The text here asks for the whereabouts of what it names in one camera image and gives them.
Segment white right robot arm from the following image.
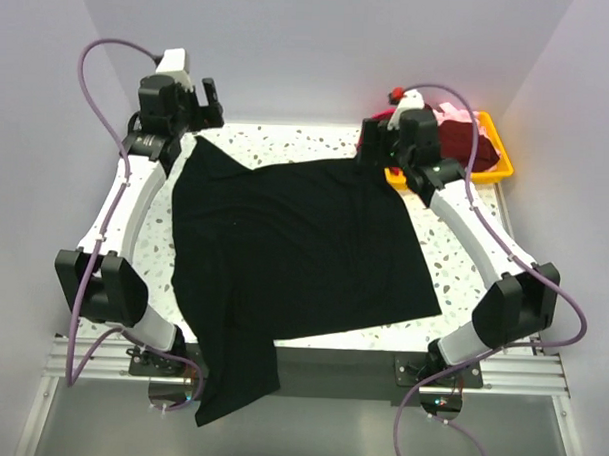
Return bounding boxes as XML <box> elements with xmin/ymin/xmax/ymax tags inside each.
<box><xmin>357</xmin><ymin>108</ymin><xmax>560</xmax><ymax>386</ymax></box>

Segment maroon t shirt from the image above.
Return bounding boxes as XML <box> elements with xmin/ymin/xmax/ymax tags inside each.
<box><xmin>356</xmin><ymin>105</ymin><xmax>500</xmax><ymax>172</ymax></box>

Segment yellow plastic tray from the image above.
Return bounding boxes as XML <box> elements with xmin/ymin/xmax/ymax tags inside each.
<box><xmin>383</xmin><ymin>107</ymin><xmax>518</xmax><ymax>194</ymax></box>

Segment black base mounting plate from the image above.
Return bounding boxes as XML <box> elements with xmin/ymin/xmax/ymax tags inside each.
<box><xmin>126</xmin><ymin>346</ymin><xmax>484</xmax><ymax>405</ymax></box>

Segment black t shirt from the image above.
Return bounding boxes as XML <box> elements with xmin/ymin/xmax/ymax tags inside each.
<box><xmin>171</xmin><ymin>137</ymin><xmax>441</xmax><ymax>426</ymax></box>

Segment light pink t shirt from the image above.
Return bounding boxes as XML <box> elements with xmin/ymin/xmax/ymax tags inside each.
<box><xmin>433</xmin><ymin>102</ymin><xmax>499</xmax><ymax>160</ymax></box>

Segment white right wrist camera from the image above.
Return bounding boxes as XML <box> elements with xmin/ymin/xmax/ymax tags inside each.
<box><xmin>387</xmin><ymin>87</ymin><xmax>425</xmax><ymax>131</ymax></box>

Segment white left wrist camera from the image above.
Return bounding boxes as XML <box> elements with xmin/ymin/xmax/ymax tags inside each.
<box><xmin>155</xmin><ymin>48</ymin><xmax>190</xmax><ymax>81</ymax></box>

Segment aluminium frame rail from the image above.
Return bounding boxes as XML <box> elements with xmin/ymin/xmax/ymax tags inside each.
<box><xmin>43</xmin><ymin>318</ymin><xmax>575</xmax><ymax>398</ymax></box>

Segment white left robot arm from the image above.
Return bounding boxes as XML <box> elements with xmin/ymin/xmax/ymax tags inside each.
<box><xmin>54</xmin><ymin>73</ymin><xmax>224</xmax><ymax>382</ymax></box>

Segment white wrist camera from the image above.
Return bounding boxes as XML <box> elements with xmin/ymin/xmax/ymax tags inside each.
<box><xmin>155</xmin><ymin>48</ymin><xmax>190</xmax><ymax>81</ymax></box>
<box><xmin>387</xmin><ymin>87</ymin><xmax>425</xmax><ymax>131</ymax></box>

